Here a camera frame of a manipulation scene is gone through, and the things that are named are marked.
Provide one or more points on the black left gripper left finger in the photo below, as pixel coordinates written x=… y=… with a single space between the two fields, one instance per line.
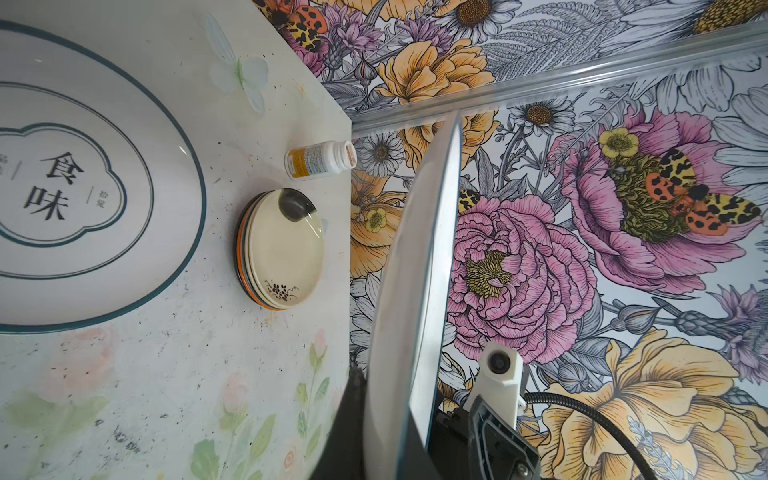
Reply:
x=342 y=456

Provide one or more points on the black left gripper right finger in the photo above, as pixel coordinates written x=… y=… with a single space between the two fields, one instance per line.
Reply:
x=414 y=462

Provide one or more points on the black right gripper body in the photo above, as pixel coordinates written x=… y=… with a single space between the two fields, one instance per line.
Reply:
x=478 y=444

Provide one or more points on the brown patterned back plate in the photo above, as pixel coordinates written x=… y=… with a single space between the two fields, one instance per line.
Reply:
x=408 y=333

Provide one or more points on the cream plate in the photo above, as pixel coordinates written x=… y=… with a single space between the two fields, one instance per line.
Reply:
x=284 y=247

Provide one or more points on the orange plate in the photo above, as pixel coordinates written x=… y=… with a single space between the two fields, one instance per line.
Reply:
x=239 y=259

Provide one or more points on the large white back plate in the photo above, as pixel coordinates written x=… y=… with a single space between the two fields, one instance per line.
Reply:
x=103 y=198

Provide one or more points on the white pill bottle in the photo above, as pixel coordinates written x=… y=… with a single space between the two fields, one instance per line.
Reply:
x=320 y=160

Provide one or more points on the aluminium right corner post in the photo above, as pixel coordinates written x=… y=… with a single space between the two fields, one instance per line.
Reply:
x=688 y=53

